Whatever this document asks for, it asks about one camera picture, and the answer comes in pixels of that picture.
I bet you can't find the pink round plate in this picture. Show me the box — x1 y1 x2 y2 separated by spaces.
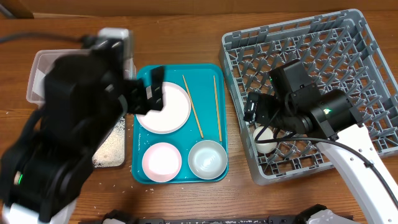
136 82 191 134

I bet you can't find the cream plastic cup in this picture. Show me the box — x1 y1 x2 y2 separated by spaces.
252 125 278 154

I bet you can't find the wooden chopstick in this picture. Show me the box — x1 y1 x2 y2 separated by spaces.
182 75 204 139
213 76 222 142

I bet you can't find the pink bowl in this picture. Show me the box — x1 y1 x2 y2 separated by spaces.
142 142 182 183

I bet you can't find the grey-white bowl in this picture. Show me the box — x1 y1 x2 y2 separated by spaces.
188 140 228 180

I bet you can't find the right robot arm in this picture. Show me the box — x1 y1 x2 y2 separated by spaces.
244 59 397 223

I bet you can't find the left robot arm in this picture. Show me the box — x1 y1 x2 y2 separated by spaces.
1 39 165 223

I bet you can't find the grey dishwasher rack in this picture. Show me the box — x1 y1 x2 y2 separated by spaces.
220 9 397 185

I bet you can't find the teal plastic tray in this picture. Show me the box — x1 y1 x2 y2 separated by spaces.
131 63 228 184

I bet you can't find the black tray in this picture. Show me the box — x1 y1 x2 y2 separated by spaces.
93 117 126 168

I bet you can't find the clear plastic bin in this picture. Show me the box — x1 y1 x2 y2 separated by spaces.
26 49 134 106

